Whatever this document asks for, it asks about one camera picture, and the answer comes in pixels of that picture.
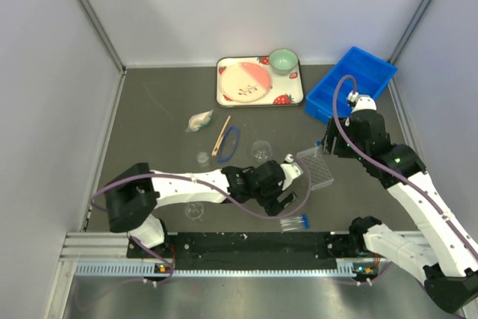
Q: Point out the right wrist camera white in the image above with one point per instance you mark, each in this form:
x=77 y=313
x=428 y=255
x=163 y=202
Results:
x=360 y=102

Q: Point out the blue capped test tube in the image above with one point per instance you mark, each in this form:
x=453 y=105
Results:
x=318 y=148
x=294 y=222
x=295 y=217
x=294 y=226

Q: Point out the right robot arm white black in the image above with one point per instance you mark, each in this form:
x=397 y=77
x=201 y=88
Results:
x=448 y=270

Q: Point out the clear test tube rack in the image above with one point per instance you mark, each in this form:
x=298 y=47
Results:
x=320 y=174

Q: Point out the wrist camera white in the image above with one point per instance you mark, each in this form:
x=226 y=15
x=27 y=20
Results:
x=360 y=102
x=291 y=170

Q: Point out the small clear glass dish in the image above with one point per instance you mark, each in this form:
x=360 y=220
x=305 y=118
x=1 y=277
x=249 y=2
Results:
x=203 y=158

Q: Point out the clear glass flask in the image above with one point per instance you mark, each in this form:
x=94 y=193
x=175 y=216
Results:
x=262 y=151

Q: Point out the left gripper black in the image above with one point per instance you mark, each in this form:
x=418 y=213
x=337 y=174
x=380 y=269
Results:
x=272 y=203

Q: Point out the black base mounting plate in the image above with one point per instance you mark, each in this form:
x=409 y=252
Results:
x=262 y=250

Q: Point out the grey slotted cable duct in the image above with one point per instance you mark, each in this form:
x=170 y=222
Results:
x=92 y=268

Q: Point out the blue plastic bin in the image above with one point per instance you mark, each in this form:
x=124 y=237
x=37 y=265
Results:
x=370 y=74

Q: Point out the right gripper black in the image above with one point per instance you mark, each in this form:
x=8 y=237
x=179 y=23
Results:
x=328 y=140

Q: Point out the green ceramic bowl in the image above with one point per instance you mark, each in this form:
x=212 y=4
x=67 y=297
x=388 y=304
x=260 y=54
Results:
x=283 y=61

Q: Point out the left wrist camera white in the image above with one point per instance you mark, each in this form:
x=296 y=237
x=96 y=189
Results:
x=291 y=170

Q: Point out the wooden tweezers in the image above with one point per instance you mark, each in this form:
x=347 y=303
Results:
x=217 y=145

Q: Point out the strawberry pattern tray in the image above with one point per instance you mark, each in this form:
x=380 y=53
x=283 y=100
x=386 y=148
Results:
x=286 y=89

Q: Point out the pink cream plate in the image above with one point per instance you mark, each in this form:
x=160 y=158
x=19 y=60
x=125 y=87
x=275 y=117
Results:
x=244 y=82

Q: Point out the plastic bag with contents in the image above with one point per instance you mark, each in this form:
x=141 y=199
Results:
x=199 y=121

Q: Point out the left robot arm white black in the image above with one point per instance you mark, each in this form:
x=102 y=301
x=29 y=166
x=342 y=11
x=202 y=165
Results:
x=132 y=196

